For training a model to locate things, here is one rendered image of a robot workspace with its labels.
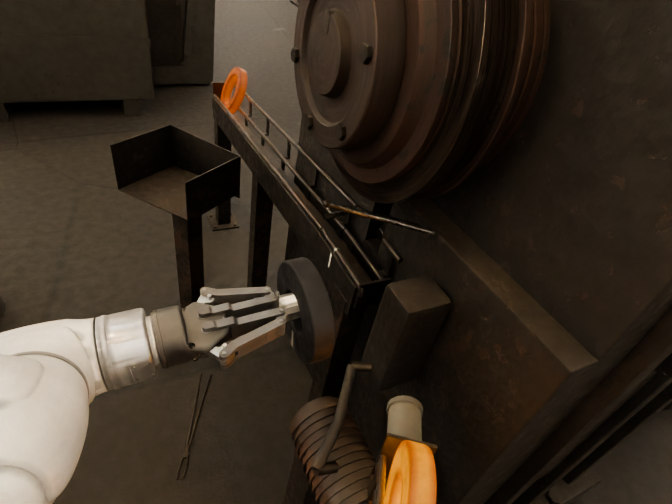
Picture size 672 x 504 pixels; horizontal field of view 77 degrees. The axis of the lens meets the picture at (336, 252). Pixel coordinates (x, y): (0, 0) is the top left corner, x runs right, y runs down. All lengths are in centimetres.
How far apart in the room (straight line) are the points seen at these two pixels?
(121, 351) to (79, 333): 5
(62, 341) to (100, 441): 97
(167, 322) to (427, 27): 48
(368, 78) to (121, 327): 43
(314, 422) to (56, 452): 55
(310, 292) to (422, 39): 35
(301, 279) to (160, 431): 99
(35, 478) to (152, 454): 106
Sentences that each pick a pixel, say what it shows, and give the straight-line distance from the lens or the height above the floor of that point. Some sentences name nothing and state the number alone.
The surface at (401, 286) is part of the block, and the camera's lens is 75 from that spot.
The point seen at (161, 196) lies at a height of 60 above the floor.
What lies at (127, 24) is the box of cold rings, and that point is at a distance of 308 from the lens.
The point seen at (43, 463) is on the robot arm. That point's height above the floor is 95.
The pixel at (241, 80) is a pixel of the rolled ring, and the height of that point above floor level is 72.
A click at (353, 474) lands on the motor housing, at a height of 53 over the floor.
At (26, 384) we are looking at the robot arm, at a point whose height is 95.
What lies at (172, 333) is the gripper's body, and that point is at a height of 86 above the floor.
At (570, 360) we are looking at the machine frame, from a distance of 67.
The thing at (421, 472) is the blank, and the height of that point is 78.
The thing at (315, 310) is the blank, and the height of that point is 88.
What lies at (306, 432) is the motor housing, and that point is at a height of 51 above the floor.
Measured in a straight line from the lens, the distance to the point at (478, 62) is 57.
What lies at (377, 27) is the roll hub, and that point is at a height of 118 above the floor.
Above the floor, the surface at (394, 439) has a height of 72.
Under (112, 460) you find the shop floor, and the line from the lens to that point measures 146.
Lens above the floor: 129
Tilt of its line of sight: 38 degrees down
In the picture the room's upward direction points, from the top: 12 degrees clockwise
